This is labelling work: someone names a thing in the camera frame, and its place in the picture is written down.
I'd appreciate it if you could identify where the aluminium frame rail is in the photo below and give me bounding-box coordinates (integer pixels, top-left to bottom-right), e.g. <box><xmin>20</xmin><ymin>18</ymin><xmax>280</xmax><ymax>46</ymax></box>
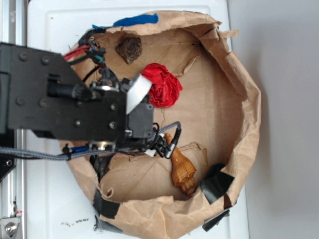
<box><xmin>0</xmin><ymin>0</ymin><xmax>28</xmax><ymax>239</ymax></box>

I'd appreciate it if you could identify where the crumpled red paper ball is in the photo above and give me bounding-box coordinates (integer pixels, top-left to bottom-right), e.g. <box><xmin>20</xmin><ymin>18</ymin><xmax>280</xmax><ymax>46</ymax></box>
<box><xmin>141</xmin><ymin>63</ymin><xmax>183</xmax><ymax>108</ymax></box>

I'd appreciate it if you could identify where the orange conch seashell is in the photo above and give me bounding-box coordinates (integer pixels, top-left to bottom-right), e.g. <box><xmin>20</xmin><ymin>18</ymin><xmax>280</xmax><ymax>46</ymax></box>
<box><xmin>170</xmin><ymin>146</ymin><xmax>196</xmax><ymax>196</ymax></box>

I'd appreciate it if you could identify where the brown rough rock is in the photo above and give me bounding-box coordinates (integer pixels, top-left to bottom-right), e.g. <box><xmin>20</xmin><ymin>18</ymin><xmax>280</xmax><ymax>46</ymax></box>
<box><xmin>116</xmin><ymin>37</ymin><xmax>143</xmax><ymax>64</ymax></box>

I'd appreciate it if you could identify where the blue tape strip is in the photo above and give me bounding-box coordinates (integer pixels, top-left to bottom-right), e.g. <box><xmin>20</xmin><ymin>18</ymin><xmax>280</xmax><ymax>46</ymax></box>
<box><xmin>92</xmin><ymin>12</ymin><xmax>159</xmax><ymax>29</ymax></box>

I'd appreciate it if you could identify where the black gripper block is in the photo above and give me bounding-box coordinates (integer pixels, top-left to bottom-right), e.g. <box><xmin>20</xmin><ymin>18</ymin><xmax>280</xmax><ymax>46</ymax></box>
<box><xmin>88</xmin><ymin>77</ymin><xmax>154</xmax><ymax>151</ymax></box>

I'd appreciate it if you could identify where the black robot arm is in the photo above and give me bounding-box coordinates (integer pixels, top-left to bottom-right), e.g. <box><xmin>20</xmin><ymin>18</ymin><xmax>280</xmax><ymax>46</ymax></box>
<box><xmin>0</xmin><ymin>43</ymin><xmax>154</xmax><ymax>149</ymax></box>

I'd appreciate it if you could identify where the brown paper bag basin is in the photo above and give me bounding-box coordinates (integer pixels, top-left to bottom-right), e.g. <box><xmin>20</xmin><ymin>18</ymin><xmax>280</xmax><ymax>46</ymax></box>
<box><xmin>68</xmin><ymin>11</ymin><xmax>261</xmax><ymax>239</ymax></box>

